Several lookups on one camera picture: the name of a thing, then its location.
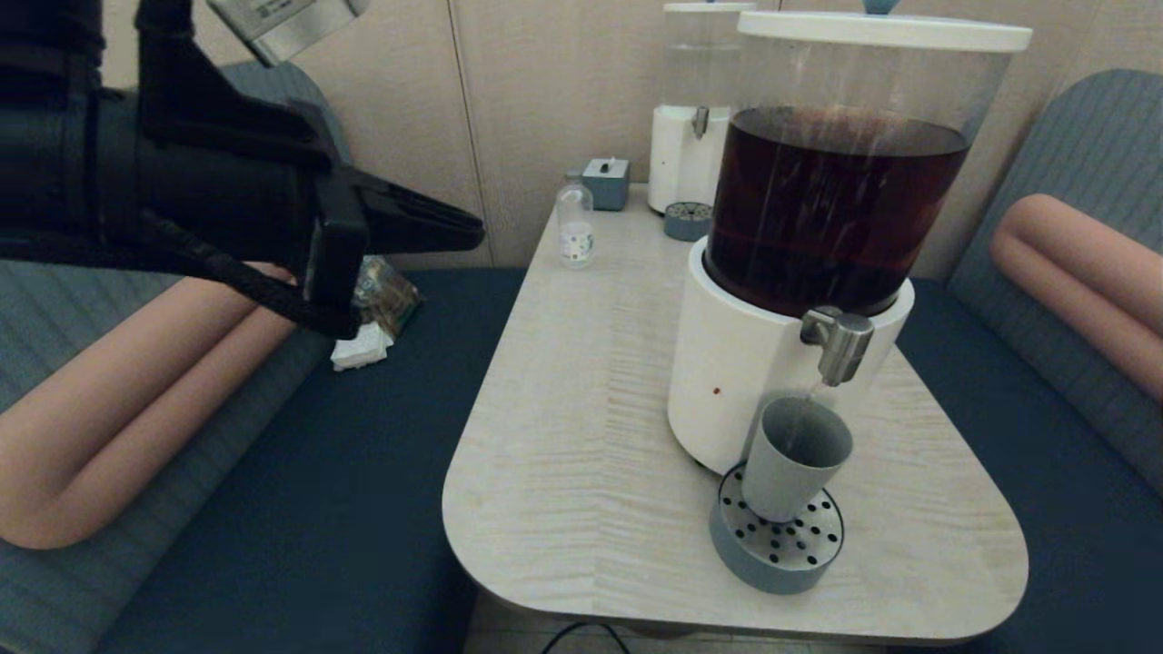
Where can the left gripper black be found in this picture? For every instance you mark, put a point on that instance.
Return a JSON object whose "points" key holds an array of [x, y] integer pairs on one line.
{"points": [[227, 191]]}

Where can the grey plastic cup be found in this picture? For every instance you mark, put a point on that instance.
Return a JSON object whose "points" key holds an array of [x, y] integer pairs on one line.
{"points": [[790, 463]]}

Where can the large steel dispenser tap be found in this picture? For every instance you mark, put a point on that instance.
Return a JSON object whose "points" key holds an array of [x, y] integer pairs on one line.
{"points": [[845, 350]]}

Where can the green snack packet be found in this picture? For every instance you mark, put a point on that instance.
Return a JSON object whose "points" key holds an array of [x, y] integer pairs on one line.
{"points": [[391, 295]]}

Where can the white folded napkin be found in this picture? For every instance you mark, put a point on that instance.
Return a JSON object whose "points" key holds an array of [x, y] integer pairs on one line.
{"points": [[363, 352]]}

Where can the small clear plastic bottle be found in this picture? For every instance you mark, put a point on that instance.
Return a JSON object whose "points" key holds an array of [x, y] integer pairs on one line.
{"points": [[576, 236]]}

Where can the blue-grey square box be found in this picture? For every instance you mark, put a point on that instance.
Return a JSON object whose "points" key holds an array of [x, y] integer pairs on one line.
{"points": [[607, 187]]}

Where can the small water drink dispenser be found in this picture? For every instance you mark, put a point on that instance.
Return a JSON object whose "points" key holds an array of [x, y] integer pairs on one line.
{"points": [[677, 163]]}

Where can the small blue-grey drip tray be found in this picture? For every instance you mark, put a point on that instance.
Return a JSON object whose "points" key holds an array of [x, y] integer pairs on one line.
{"points": [[687, 223]]}

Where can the blue bench seat cushion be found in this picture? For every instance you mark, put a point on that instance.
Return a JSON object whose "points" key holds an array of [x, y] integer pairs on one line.
{"points": [[318, 509], [1090, 581]]}

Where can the small steel dispenser tap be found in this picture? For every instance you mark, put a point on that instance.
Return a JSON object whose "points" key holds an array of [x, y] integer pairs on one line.
{"points": [[700, 123]]}

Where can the pink bolster cushion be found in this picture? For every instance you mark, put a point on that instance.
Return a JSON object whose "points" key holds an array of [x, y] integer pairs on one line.
{"points": [[1081, 263], [136, 409]]}

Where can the small white dispenser lid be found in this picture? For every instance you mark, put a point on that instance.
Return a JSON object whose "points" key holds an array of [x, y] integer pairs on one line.
{"points": [[709, 7]]}

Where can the large tea drink dispenser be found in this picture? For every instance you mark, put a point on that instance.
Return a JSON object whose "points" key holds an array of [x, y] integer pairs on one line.
{"points": [[754, 363]]}

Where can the large blue-grey drip tray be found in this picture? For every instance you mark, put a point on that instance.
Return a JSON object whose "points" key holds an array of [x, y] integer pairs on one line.
{"points": [[763, 568]]}

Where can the large white dispenser lid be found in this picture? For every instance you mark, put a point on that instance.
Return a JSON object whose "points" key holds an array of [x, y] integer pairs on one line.
{"points": [[881, 33]]}

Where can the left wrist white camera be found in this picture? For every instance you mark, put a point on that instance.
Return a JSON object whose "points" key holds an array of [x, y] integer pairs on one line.
{"points": [[291, 23]]}

